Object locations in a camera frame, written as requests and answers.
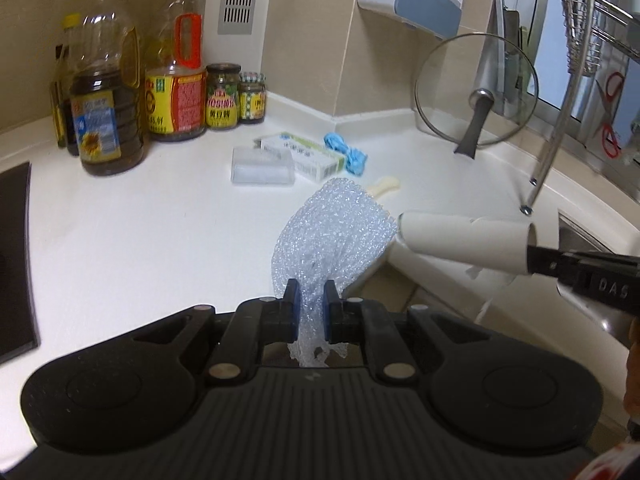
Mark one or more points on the steel rack pole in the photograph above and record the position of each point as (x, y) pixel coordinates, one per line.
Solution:
(562, 110)
(546, 158)

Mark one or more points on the red label oil bottle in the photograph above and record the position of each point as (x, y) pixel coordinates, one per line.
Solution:
(174, 73)

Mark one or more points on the white green medicine box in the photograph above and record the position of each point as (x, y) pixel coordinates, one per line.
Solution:
(311, 159)

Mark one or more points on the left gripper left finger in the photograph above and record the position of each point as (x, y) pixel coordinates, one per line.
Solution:
(255, 324)

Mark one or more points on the large dark oil bottle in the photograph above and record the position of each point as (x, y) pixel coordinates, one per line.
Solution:
(105, 92)

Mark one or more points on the steel dish rack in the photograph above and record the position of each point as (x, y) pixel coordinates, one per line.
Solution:
(606, 15)

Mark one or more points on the cardboard paper tube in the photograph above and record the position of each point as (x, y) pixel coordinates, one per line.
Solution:
(499, 245)

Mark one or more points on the glass pot lid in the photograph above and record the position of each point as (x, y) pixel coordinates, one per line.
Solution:
(476, 90)

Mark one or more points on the green label sauce jar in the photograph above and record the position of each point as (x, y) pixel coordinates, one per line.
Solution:
(222, 96)

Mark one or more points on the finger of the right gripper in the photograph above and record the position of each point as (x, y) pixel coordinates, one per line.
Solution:
(559, 264)

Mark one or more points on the person right hand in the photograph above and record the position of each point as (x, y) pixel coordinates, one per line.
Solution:
(632, 384)

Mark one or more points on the bubble wrap sheet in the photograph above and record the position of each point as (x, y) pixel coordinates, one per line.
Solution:
(338, 233)

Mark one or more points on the steel kitchen sink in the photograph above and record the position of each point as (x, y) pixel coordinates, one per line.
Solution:
(572, 236)

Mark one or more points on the small checkered lid jar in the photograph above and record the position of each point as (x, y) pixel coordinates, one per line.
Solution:
(253, 97)

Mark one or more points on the small yellow cap bottle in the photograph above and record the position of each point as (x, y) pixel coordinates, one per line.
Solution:
(59, 89)

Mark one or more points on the cream foam strip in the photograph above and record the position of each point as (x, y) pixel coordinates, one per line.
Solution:
(383, 186)

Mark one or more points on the red handled scissors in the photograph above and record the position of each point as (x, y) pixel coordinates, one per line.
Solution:
(609, 93)

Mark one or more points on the black gas stove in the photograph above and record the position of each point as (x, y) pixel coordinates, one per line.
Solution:
(19, 331)

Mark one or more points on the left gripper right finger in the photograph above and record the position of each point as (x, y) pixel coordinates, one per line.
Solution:
(370, 326)

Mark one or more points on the clear plastic box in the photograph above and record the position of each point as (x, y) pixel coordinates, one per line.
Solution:
(255, 166)

